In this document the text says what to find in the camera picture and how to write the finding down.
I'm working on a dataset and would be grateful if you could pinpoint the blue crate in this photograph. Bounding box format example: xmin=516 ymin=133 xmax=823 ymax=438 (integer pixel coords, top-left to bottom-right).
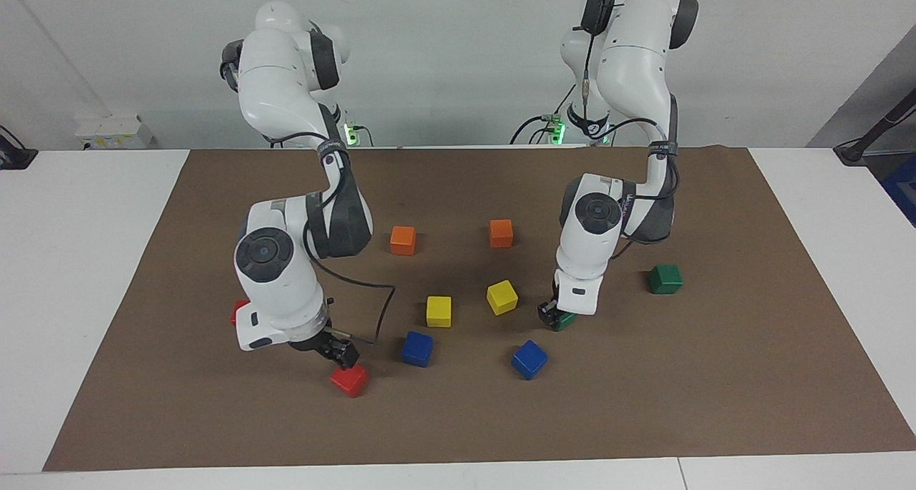
xmin=880 ymin=152 xmax=916 ymax=227

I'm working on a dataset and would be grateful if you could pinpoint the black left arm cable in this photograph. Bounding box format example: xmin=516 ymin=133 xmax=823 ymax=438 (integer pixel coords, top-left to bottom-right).
xmin=581 ymin=0 xmax=681 ymax=259

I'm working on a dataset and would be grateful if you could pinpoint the white wall power box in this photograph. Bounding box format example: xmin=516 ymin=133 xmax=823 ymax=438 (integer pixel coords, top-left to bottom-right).
xmin=74 ymin=114 xmax=155 ymax=152

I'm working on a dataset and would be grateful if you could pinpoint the black clamp mount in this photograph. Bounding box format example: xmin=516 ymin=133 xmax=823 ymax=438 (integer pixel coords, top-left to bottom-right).
xmin=0 ymin=125 xmax=38 ymax=170

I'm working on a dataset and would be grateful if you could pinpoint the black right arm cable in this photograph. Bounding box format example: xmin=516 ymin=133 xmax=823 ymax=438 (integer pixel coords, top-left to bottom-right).
xmin=266 ymin=132 xmax=399 ymax=347

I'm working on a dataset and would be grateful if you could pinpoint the black stand pole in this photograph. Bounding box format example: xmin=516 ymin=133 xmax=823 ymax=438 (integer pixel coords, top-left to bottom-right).
xmin=834 ymin=86 xmax=916 ymax=166

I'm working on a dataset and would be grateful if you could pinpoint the black left base cable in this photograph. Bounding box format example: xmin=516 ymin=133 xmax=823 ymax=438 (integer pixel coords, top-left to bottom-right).
xmin=510 ymin=82 xmax=578 ymax=146

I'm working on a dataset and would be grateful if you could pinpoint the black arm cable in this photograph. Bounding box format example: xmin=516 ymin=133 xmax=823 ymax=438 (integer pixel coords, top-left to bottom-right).
xmin=266 ymin=132 xmax=399 ymax=347
xmin=581 ymin=0 xmax=681 ymax=259

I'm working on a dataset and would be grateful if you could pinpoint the brown table mat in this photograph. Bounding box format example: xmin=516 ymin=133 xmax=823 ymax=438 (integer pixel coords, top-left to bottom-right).
xmin=43 ymin=147 xmax=916 ymax=471

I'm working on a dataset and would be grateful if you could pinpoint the blue wooden cube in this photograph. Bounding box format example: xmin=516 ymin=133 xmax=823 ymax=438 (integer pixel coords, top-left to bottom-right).
xmin=401 ymin=330 xmax=434 ymax=368
xmin=511 ymin=340 xmax=549 ymax=381

